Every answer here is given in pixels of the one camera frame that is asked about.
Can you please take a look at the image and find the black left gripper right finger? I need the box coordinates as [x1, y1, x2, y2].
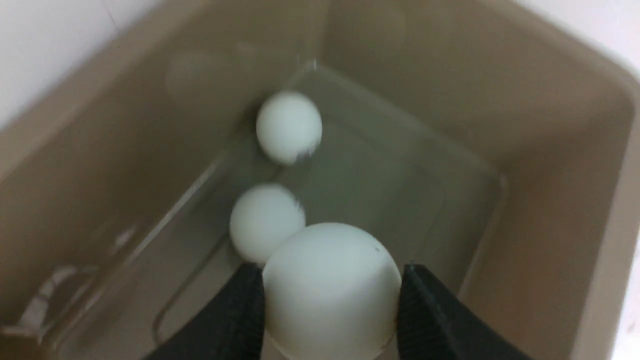
[397, 265, 530, 360]

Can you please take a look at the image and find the white ping-pong ball with mark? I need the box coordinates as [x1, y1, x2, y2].
[262, 222, 402, 360]

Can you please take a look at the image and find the tan plastic bin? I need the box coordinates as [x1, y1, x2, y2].
[1, 0, 639, 360]

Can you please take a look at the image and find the white ping-pong ball hidden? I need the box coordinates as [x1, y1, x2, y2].
[256, 90, 323, 166]

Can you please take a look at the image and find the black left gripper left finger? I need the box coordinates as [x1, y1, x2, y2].
[145, 264, 265, 360]

